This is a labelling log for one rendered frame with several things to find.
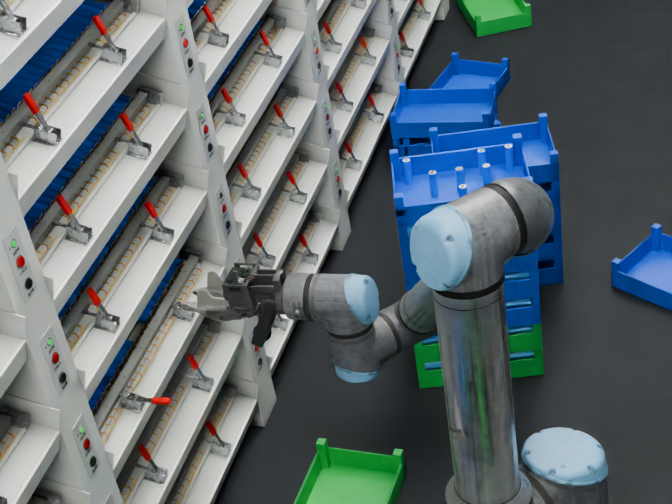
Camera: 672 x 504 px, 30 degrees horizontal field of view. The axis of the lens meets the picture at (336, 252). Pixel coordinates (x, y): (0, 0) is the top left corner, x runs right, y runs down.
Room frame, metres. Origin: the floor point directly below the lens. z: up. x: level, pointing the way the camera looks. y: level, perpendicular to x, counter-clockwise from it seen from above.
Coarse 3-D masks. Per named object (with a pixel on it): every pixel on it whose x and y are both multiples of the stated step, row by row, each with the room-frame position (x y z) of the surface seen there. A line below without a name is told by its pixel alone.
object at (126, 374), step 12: (192, 264) 2.17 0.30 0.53; (180, 276) 2.13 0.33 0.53; (180, 288) 2.10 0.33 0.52; (168, 300) 2.05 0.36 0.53; (156, 312) 2.02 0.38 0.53; (168, 312) 2.04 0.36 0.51; (156, 324) 1.98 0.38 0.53; (144, 336) 1.95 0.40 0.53; (144, 348) 1.92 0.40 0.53; (132, 360) 1.88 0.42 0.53; (132, 372) 1.86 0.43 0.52; (120, 384) 1.82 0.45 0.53; (108, 396) 1.79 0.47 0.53; (108, 408) 1.76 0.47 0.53; (96, 420) 1.73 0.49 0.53
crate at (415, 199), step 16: (512, 144) 2.41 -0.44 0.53; (400, 160) 2.43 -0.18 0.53; (416, 160) 2.43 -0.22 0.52; (432, 160) 2.42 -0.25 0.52; (448, 160) 2.42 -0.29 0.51; (464, 160) 2.42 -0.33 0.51; (496, 160) 2.41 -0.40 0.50; (400, 176) 2.41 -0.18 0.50; (416, 176) 2.42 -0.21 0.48; (448, 176) 2.40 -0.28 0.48; (464, 176) 2.39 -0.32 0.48; (480, 176) 2.38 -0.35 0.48; (496, 176) 2.36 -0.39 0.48; (512, 176) 2.35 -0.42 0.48; (528, 176) 2.27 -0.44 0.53; (400, 192) 2.37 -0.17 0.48; (416, 192) 2.36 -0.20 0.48; (448, 192) 2.33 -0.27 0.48; (400, 208) 2.24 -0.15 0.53; (416, 208) 2.23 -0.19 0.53; (432, 208) 2.23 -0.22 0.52; (400, 224) 2.24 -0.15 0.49
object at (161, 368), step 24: (192, 240) 2.22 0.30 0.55; (216, 264) 2.20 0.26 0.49; (192, 288) 2.12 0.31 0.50; (168, 336) 1.98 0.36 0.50; (192, 336) 2.02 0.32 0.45; (168, 360) 1.91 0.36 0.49; (144, 384) 1.85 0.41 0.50; (120, 408) 1.78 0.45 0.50; (144, 408) 1.79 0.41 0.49; (120, 432) 1.73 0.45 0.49; (120, 456) 1.67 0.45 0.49
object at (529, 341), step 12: (540, 324) 2.21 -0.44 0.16; (516, 336) 2.21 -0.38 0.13; (528, 336) 2.21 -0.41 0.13; (540, 336) 2.21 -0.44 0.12; (420, 348) 2.24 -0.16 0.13; (432, 348) 2.23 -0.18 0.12; (516, 348) 2.22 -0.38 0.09; (528, 348) 2.21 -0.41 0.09; (540, 348) 2.21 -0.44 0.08; (420, 360) 2.24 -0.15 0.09; (432, 360) 2.23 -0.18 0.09
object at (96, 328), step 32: (160, 192) 2.15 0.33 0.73; (192, 192) 2.19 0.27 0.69; (128, 224) 2.05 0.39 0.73; (160, 224) 2.04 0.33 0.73; (192, 224) 2.12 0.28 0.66; (128, 256) 1.98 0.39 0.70; (160, 256) 1.99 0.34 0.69; (96, 288) 1.86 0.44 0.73; (128, 288) 1.89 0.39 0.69; (64, 320) 1.78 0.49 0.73; (96, 320) 1.79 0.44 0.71; (128, 320) 1.81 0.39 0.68; (96, 352) 1.73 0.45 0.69; (96, 384) 1.69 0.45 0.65
